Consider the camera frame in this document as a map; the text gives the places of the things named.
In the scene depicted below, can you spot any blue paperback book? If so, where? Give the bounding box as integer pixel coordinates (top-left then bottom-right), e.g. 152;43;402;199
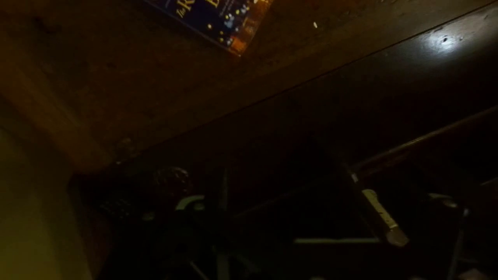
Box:
144;0;272;56

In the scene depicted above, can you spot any dark wooden secretary desk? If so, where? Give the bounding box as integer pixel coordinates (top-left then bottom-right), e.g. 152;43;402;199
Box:
0;0;498;280

